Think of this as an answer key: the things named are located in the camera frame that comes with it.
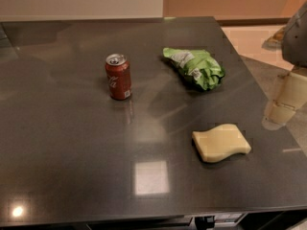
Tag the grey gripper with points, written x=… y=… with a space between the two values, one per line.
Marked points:
x=295 y=40

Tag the red coke can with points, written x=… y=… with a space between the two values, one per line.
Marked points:
x=118 y=76

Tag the yellow sponge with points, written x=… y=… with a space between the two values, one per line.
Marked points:
x=220 y=142

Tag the green chip bag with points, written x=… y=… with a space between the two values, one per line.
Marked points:
x=197 y=67

